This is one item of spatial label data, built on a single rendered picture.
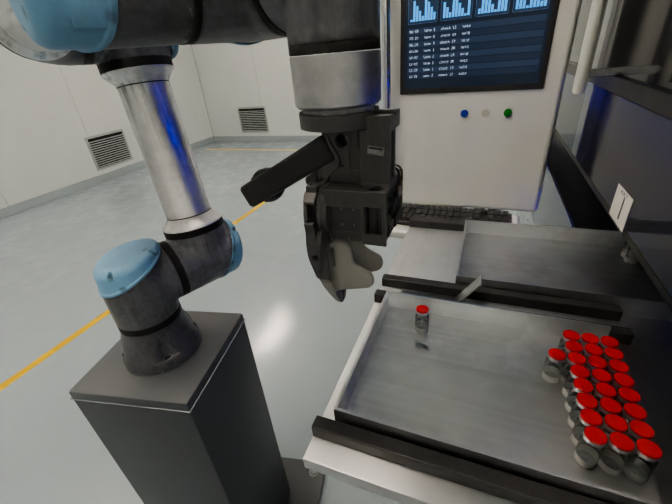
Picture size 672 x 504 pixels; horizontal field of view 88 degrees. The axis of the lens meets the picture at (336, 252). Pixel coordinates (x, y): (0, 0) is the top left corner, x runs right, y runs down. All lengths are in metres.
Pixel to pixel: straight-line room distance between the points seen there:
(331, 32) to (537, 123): 0.98
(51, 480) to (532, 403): 1.71
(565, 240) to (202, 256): 0.80
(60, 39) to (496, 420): 0.56
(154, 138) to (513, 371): 0.68
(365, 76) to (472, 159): 0.97
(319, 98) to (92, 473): 1.68
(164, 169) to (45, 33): 0.42
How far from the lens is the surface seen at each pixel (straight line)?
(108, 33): 0.32
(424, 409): 0.52
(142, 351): 0.77
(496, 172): 1.25
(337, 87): 0.29
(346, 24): 0.30
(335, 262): 0.37
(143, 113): 0.71
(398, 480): 0.47
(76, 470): 1.86
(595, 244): 0.97
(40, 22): 0.32
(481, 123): 1.22
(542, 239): 0.95
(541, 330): 0.66
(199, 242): 0.72
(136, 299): 0.71
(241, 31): 0.37
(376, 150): 0.31
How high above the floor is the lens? 1.30
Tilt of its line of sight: 29 degrees down
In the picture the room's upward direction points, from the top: 5 degrees counter-clockwise
